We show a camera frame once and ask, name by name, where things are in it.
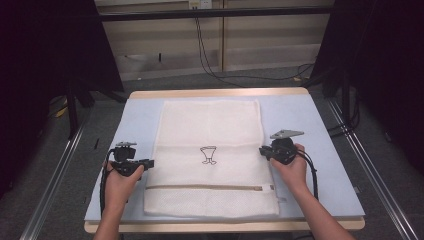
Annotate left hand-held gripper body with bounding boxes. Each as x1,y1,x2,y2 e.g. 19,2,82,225
109,141,144,178

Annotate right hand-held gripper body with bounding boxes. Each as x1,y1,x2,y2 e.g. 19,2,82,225
266,129,305,166

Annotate white cloth towel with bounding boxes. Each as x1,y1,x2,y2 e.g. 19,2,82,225
143,99,288,218

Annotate person's right hand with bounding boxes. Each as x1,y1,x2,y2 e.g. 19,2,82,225
269,143,308,196

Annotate person's left hand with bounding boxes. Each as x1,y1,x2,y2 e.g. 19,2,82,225
104,159,145,211

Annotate light blue table mat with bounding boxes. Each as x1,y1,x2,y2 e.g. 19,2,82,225
83,87,366,234
84,93,366,223

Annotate black metal stand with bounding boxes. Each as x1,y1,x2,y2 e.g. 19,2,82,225
64,79,128,141
339,71,355,128

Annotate small yellow thing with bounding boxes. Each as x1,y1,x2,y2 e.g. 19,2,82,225
54,105,70,119

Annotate black curtain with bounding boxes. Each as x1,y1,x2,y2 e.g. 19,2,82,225
309,0,424,176
0,0,125,201

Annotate black horizontal bar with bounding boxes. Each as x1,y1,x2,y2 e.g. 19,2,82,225
98,5,334,23

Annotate right hand-held gripper black cable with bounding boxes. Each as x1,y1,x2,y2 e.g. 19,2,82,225
294,148,320,202

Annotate hand-held gripper black cable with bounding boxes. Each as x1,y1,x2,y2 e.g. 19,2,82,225
294,148,320,202
99,148,118,217

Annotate left hand-held gripper black cable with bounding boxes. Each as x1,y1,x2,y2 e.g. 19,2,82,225
99,148,118,217

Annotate black floor cables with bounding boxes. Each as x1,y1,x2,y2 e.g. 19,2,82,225
327,96,362,138

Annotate metal floor rail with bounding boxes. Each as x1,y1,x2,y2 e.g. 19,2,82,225
19,109,92,240
325,98,420,240

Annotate black wall cable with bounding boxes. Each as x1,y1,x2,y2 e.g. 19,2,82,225
194,16,316,88

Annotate white wall outlet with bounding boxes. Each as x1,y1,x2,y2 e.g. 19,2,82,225
188,0,214,10

